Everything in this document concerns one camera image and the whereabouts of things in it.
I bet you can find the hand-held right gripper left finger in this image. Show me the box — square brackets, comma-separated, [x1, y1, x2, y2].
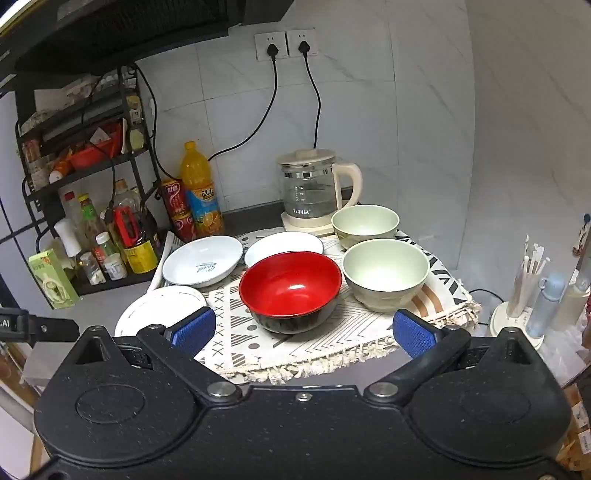
[74, 306, 243, 400]

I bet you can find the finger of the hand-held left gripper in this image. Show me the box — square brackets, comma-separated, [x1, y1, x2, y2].
[27, 316, 81, 343]

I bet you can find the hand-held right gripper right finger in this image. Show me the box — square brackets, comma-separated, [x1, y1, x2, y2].
[365, 308, 536, 402]

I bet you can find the plain white plate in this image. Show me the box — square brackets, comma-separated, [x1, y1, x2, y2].
[115, 285, 208, 340]

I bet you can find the pale green bowl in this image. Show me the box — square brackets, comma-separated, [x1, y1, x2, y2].
[331, 204, 400, 251]
[342, 239, 430, 313]

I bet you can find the white plate with cursive print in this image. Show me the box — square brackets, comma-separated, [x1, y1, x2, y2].
[163, 235, 244, 288]

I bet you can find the red and black bowl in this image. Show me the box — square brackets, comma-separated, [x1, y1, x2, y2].
[239, 253, 343, 335]

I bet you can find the white plate with block print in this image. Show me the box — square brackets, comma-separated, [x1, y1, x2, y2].
[244, 232, 325, 268]

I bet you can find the green cardboard box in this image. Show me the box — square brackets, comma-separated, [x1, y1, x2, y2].
[28, 249, 80, 309]

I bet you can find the small clear spice jar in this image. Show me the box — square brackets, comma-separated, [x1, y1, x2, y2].
[78, 251, 101, 285]

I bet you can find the yellow tin can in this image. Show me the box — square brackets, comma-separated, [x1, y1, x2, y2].
[124, 235, 160, 275]

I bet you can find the white plastic bottle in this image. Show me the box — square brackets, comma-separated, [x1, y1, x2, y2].
[54, 218, 84, 259]

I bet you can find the patterned fringed table cloth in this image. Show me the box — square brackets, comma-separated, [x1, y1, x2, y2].
[148, 228, 482, 385]

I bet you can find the white chopstick holder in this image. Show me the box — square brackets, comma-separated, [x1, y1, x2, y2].
[489, 301, 546, 350]

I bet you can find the dark sauce bottle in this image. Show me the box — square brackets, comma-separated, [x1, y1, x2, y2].
[139, 208, 160, 241]

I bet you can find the green label sauce bottle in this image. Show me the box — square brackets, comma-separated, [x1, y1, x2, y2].
[76, 194, 108, 243]

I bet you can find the white holder with straws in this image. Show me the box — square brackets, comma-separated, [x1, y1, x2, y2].
[512, 234, 551, 319]

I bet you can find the light blue thermos bottle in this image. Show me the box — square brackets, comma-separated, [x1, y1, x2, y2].
[525, 273, 567, 339]

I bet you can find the orange juice bottle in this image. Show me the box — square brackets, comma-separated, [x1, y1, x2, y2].
[180, 141, 226, 239]

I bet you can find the clear plastic oil bottle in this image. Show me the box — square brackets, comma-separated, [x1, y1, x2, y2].
[113, 180, 142, 219]

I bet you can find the cream kettle base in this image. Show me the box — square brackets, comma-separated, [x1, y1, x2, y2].
[281, 210, 338, 235]

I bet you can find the cream thermos bottle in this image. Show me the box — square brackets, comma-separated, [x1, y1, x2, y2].
[551, 258, 591, 334]

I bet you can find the black metal kitchen rack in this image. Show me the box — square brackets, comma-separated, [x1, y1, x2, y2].
[14, 65, 168, 297]

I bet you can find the glass electric kettle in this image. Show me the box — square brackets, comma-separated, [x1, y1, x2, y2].
[277, 148, 363, 222]

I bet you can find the black range hood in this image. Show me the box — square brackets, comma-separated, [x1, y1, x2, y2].
[0, 0, 245, 90]

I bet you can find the thin black rack cable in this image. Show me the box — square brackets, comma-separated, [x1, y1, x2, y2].
[124, 64, 177, 185]

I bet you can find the black power cable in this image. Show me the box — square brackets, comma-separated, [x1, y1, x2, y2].
[297, 41, 323, 150]
[208, 41, 280, 162]

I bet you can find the white wall socket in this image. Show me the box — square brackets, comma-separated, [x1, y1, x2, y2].
[286, 28, 319, 59]
[255, 31, 287, 61]

